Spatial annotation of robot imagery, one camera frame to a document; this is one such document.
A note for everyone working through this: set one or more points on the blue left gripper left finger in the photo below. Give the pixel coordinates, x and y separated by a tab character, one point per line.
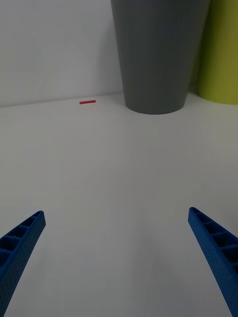
17	252

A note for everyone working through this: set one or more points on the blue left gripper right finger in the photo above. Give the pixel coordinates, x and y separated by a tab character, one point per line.
218	252

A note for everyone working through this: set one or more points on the yellow-green plastic waste bin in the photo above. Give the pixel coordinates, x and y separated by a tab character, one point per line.
220	54

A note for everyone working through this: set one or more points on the grey plastic waste bin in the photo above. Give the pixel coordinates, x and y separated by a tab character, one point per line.
155	54

